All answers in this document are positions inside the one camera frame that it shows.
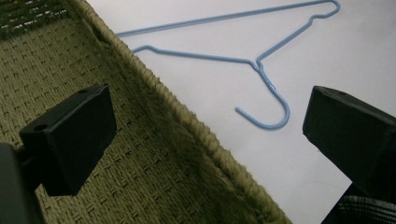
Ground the woven straw basket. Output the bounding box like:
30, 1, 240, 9
0, 0, 293, 224

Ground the blue wire clothes hanger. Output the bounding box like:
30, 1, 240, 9
116, 0, 342, 131

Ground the plaid cloth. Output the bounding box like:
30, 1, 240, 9
321, 183, 396, 224

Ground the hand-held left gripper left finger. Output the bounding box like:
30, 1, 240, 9
19, 83, 118, 197

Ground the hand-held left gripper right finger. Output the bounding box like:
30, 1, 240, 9
302, 85, 396, 203

